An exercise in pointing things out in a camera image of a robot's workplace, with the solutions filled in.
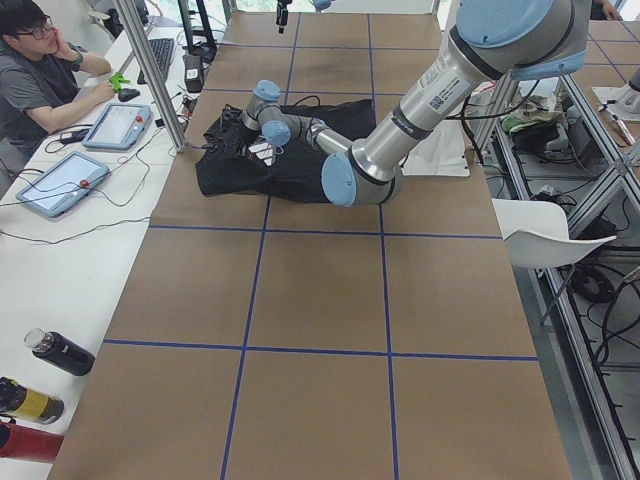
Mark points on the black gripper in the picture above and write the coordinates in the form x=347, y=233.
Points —
x=231, y=131
x=281, y=15

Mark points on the black graphic t-shirt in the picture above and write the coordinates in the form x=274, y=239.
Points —
x=295, y=173

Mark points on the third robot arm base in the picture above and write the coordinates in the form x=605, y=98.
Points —
x=624, y=101

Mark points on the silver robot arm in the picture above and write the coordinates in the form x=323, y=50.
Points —
x=524, y=39

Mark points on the black keyboard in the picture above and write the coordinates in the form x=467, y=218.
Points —
x=163, y=51

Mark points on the black computer mouse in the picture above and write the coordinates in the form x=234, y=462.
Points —
x=127, y=94

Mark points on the far blue teach pendant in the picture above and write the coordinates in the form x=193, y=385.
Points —
x=118, y=128

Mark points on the blue teach pendant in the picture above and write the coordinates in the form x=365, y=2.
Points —
x=118, y=128
x=61, y=187

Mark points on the green plastic object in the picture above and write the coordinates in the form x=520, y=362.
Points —
x=117, y=81

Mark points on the near blue teach pendant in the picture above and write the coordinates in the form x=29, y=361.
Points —
x=61, y=187

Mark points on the seated person grey shirt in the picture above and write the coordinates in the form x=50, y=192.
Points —
x=38, y=86

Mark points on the black water bottle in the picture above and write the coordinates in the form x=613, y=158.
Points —
x=57, y=350

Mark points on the white plastic chair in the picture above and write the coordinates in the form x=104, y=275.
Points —
x=536, y=234

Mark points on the yellow black bottle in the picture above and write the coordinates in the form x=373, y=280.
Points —
x=20, y=402

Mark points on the red bottle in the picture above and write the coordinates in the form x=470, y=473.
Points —
x=28, y=444

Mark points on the aluminium frame post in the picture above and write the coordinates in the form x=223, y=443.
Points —
x=147, y=62

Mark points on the white camera mast pedestal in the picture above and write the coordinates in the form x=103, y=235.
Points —
x=441, y=154

